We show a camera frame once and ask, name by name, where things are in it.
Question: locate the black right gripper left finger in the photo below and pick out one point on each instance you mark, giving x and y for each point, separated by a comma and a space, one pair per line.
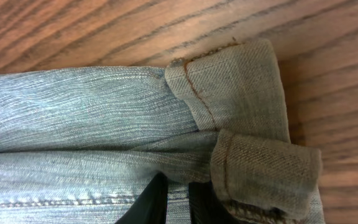
151, 205

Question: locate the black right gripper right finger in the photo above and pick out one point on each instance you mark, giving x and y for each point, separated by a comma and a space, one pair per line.
205, 208

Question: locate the light blue denim shorts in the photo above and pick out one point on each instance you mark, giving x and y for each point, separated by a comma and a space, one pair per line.
79, 145

